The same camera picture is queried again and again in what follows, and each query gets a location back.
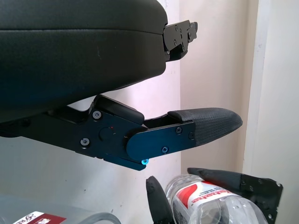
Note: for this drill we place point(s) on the clear glass cup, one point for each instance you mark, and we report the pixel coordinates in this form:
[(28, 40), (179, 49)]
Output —
[(70, 215)]

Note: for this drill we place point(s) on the clear plastic water bottle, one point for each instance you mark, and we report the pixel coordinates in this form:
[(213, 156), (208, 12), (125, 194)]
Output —
[(210, 205)]

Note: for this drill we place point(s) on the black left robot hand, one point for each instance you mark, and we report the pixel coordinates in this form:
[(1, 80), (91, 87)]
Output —
[(70, 58)]

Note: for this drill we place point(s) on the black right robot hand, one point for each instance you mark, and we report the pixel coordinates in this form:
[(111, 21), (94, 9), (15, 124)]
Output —
[(257, 189)]

